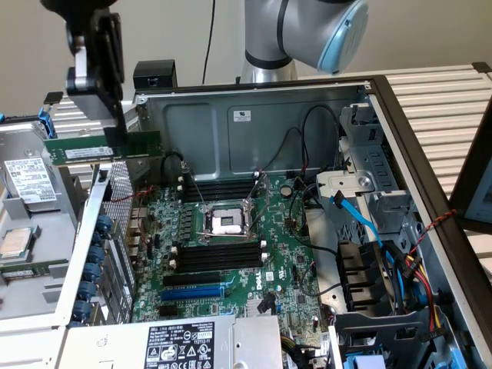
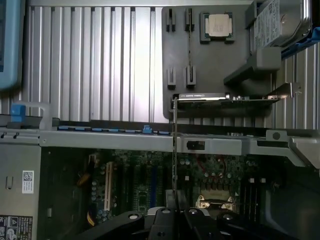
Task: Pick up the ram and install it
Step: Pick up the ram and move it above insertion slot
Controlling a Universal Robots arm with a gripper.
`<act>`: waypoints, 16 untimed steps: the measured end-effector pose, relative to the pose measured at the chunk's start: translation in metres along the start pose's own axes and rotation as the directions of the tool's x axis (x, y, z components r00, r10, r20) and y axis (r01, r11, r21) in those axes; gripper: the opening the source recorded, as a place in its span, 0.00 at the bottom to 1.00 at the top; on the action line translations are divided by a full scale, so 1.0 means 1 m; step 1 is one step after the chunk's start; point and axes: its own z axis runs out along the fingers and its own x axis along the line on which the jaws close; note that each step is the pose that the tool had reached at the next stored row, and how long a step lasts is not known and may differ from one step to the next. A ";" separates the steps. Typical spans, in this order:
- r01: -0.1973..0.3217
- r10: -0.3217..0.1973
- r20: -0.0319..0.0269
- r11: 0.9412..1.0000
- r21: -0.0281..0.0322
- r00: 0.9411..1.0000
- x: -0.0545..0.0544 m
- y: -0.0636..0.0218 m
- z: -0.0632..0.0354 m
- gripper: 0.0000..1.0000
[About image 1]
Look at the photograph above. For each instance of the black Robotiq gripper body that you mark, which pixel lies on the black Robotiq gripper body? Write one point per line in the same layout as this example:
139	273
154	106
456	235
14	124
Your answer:
77	5

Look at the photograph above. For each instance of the green RAM stick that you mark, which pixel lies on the green RAM stick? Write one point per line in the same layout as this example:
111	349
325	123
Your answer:
77	151
30	271

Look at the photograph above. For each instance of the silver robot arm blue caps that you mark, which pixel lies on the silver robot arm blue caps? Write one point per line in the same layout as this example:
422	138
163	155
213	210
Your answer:
300	30

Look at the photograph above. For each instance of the black RAM slot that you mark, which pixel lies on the black RAM slot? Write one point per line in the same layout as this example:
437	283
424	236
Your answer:
222	195
220	254
221	190
220	248
220	260
220	185
220	266
219	180

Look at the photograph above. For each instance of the black box with port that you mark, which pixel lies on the black box with port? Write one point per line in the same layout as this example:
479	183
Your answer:
153	75

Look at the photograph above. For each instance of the black table end cap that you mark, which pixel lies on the black table end cap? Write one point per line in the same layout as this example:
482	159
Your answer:
53	97
482	67

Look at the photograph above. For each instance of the blue disk carrier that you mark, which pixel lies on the blue disk carrier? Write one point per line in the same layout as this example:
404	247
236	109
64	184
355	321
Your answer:
49	123

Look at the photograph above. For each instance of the white case label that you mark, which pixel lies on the white case label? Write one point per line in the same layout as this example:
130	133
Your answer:
242	115

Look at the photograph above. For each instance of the silver hard disk drive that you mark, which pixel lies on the silver hard disk drive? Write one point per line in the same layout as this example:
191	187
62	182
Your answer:
28	180

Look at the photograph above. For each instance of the thin metal locking lever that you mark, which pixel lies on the thin metal locking lever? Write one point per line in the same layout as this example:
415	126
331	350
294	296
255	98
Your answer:
194	183

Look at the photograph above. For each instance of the dark blue rubber knob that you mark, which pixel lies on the dark blue rubber knob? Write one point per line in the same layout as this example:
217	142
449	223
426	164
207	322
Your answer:
103	223
87	289
82	309
92	271
97	253

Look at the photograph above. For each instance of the open metal PC case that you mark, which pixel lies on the open metal PC case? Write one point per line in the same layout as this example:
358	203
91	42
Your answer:
269	142

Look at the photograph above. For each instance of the grey parts rack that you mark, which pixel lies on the grey parts rack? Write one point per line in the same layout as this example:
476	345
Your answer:
57	238

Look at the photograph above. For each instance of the silver socket cover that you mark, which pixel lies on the silver socket cover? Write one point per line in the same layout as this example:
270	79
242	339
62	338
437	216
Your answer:
265	184

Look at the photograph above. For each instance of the CPU socket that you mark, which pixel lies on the CPU socket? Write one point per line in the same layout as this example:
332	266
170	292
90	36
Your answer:
223	221

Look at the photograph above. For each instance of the silver CPU chip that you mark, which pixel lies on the silver CPU chip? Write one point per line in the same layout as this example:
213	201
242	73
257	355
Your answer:
14	245

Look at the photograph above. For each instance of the round coin battery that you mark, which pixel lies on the round coin battery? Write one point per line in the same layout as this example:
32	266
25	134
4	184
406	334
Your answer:
286	190

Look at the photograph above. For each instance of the long black expansion slot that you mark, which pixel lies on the long black expansion slot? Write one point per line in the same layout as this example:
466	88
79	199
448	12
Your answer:
192	278

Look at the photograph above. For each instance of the green Dell motherboard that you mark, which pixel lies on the green Dell motherboard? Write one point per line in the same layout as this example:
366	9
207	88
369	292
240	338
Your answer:
276	246

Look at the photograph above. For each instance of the blue expansion slot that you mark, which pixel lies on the blue expansion slot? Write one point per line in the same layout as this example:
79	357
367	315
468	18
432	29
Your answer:
192	293

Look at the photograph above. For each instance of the short black expansion slot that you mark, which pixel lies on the short black expansion slot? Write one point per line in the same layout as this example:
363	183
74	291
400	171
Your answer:
171	311

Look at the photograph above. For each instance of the metal disk bay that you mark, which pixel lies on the metal disk bay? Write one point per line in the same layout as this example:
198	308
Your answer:
380	161

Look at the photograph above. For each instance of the grey power supply unit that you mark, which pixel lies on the grey power supply unit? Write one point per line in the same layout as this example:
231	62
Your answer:
115	346

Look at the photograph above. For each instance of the silver chipset heatsink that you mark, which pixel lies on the silver chipset heatsink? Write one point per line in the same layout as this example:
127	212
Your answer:
253	307

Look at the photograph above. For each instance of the black plastic fan shroud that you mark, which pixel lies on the black plastic fan shroud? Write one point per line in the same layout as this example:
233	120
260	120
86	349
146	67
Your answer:
361	269

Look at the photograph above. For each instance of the dark framed panel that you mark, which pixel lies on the dark framed panel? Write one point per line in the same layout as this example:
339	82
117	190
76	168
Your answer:
471	184

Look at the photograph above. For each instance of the blue plastic part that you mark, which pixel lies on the blue plastic part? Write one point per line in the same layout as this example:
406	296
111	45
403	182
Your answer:
363	363

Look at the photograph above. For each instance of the silver camera bracket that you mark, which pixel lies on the silver camera bracket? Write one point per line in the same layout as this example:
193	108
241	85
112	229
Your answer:
80	61

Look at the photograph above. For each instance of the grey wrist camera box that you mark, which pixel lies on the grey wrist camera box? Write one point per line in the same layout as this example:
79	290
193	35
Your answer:
88	107

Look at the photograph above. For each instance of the silver expansion card bracket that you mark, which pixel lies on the silver expansion card bracket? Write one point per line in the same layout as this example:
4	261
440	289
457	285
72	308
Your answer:
93	172

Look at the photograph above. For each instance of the grey metal latch bracket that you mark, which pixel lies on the grey metal latch bracket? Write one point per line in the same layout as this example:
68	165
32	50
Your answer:
342	180

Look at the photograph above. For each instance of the black plastic bracket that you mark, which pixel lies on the black plastic bracket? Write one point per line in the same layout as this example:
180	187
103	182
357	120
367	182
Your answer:
384	334

